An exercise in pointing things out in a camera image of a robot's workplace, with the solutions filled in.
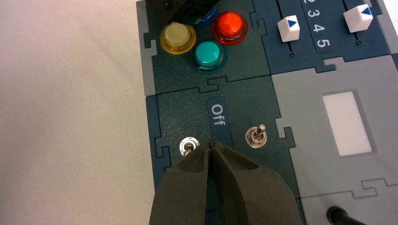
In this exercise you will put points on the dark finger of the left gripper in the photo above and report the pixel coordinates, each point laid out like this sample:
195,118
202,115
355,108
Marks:
177,7

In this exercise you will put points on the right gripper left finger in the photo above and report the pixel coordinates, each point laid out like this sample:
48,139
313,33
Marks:
182,194

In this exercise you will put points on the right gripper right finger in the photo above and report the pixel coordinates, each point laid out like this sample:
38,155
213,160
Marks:
248,195

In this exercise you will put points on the silver toggle switch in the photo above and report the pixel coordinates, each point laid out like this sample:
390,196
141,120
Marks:
188,145
256,137

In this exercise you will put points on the yellow push button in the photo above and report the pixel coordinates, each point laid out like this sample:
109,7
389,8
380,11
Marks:
178,38

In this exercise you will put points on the blue push button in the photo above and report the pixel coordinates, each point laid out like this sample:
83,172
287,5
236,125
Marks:
209,20

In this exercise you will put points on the red push button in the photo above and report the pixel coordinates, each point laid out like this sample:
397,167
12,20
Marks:
229,26

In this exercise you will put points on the teal push button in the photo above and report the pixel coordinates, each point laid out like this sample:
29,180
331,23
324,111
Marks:
209,56

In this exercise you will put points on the blue grey control box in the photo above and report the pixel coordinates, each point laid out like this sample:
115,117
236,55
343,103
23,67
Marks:
248,68

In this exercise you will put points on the white slider knob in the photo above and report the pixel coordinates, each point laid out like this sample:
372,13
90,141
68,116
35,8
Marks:
288,28
357,18

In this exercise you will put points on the white display window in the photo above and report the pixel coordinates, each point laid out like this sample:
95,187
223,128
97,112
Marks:
346,122

